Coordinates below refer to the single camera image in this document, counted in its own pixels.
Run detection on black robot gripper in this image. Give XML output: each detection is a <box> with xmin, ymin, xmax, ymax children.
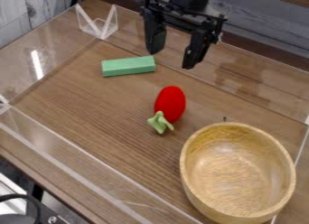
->
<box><xmin>141</xmin><ymin>0</ymin><xmax>227</xmax><ymax>70</ymax></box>

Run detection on red toy strawberry green leaves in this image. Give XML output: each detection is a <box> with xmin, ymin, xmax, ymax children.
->
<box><xmin>147</xmin><ymin>86</ymin><xmax>185</xmax><ymax>135</ymax></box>

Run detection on green rectangular block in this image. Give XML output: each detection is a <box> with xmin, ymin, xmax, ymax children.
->
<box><xmin>101</xmin><ymin>56</ymin><xmax>155</xmax><ymax>77</ymax></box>

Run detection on wooden bowl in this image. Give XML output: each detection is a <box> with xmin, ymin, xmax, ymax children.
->
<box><xmin>179</xmin><ymin>122</ymin><xmax>295</xmax><ymax>224</ymax></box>

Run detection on clear acrylic enclosure wall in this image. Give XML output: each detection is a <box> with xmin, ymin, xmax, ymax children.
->
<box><xmin>0</xmin><ymin>9</ymin><xmax>309</xmax><ymax>224</ymax></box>

